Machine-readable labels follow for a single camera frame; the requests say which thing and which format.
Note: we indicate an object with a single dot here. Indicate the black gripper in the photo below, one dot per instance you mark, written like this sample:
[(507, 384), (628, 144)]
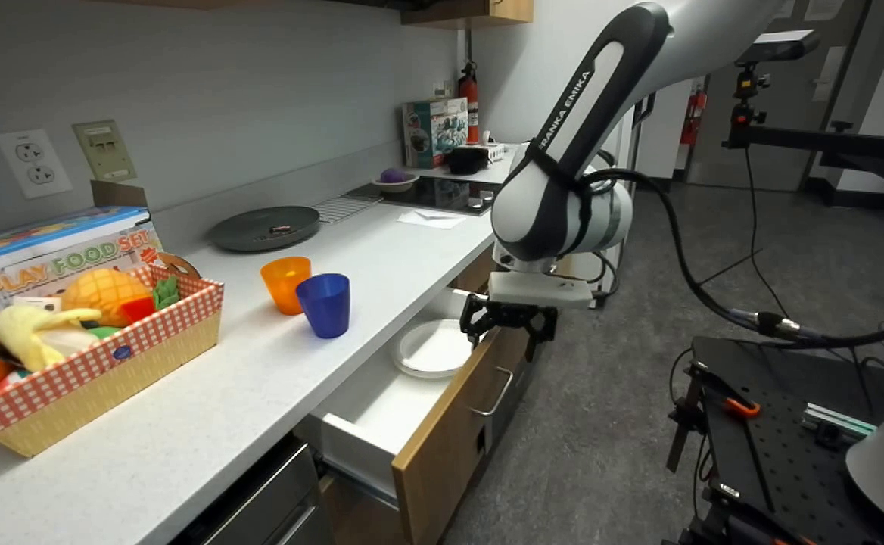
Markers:
[(518, 317)]

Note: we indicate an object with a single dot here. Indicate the wooden drawer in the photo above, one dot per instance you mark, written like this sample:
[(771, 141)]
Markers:
[(452, 442)]

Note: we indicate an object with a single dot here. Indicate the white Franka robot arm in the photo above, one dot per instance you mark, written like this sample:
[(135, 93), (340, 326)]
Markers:
[(710, 34)]

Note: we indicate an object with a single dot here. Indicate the white plate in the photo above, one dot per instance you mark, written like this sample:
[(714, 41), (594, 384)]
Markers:
[(431, 352)]

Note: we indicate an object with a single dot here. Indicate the glass cooktop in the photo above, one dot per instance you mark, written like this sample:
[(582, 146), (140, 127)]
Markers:
[(431, 194)]

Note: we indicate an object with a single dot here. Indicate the black pot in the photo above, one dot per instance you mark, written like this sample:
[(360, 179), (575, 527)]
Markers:
[(468, 161)]

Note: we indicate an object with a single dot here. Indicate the blue plastic cup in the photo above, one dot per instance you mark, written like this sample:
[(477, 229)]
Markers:
[(321, 305)]

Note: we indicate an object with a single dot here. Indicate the purple bowl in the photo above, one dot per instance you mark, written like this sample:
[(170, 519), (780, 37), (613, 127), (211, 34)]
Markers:
[(397, 177)]

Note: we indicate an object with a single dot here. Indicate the printed product box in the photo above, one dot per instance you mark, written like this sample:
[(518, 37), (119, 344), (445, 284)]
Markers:
[(431, 133)]

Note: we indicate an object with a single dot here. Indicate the orange plastic cup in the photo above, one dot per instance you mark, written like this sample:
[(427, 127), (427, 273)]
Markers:
[(286, 284)]

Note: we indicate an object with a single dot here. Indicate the red fire extinguisher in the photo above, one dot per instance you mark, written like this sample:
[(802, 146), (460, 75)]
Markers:
[(469, 96), (697, 116)]

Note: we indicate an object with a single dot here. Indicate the black orange bar clamp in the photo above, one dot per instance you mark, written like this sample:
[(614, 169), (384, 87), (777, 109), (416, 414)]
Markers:
[(725, 519), (739, 408)]

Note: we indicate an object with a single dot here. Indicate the wooden base cabinet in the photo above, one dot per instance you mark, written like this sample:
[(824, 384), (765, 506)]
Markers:
[(360, 519)]

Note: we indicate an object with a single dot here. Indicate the black round pan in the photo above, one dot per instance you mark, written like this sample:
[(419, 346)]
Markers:
[(262, 229)]

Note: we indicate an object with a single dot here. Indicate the wooden upper cabinet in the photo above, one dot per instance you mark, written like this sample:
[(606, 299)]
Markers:
[(472, 10)]

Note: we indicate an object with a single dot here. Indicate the brown toy food piece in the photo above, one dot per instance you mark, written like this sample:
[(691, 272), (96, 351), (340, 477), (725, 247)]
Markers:
[(182, 268)]

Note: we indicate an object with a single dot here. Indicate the pale green strip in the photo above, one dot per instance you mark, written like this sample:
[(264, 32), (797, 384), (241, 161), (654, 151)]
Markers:
[(840, 420)]

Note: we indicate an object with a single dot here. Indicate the green toy food piece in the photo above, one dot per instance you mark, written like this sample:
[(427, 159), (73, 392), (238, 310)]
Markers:
[(165, 293)]

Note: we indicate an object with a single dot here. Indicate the red toy food piece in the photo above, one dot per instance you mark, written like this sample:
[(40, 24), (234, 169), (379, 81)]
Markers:
[(137, 310)]

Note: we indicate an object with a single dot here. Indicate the red checkered toy basket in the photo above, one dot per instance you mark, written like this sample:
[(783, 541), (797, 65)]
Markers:
[(111, 380)]

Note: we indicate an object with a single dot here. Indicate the yellow toy pineapple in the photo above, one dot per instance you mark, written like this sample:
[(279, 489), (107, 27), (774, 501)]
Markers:
[(103, 293)]

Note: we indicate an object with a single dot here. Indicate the play food toy box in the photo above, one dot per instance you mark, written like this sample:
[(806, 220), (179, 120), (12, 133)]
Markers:
[(50, 259)]

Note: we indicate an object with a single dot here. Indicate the yellow toy banana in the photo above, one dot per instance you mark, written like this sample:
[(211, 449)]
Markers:
[(37, 334)]

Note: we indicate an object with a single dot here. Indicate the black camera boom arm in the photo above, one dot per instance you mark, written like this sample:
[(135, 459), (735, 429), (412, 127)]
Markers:
[(845, 146)]

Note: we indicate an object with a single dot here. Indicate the black stereo camera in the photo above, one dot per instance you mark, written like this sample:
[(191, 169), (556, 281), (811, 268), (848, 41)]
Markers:
[(784, 47)]

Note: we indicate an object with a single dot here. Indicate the tan wall switch plate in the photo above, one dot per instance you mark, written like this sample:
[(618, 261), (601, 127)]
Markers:
[(103, 153)]

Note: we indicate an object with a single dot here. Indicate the white wall outlet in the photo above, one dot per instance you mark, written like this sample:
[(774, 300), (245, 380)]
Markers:
[(35, 166)]

